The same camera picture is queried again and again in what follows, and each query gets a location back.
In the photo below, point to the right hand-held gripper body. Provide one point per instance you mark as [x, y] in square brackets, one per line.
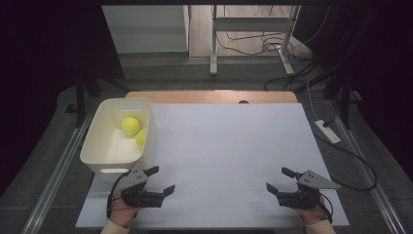
[311, 180]

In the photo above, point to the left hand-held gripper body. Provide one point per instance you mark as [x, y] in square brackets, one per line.
[133, 178]

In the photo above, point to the yellow tennis ball dark mark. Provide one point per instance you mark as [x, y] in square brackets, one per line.
[142, 139]

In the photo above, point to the white plastic bin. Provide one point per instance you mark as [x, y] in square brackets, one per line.
[110, 152]

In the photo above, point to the plain yellow tennis ball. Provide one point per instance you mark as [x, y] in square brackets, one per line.
[131, 125]

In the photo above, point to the person's right hand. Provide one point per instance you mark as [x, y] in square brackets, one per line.
[311, 215]

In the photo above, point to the person's left hand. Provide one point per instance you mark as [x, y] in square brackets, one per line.
[120, 211]

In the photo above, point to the white power strip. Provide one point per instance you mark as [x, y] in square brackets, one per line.
[328, 131]

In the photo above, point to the white board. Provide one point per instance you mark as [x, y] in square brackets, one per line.
[227, 162]

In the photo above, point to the black metal stand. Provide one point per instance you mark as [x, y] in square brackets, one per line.
[80, 97]
[345, 100]

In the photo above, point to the black curtain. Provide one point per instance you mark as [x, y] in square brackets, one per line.
[32, 65]
[383, 65]

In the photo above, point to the white cabinet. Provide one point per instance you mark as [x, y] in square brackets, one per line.
[146, 29]

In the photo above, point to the grey metal rail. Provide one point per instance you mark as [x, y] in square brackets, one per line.
[383, 201]
[55, 178]

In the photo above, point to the white metal desk frame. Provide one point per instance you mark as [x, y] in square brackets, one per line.
[250, 24]

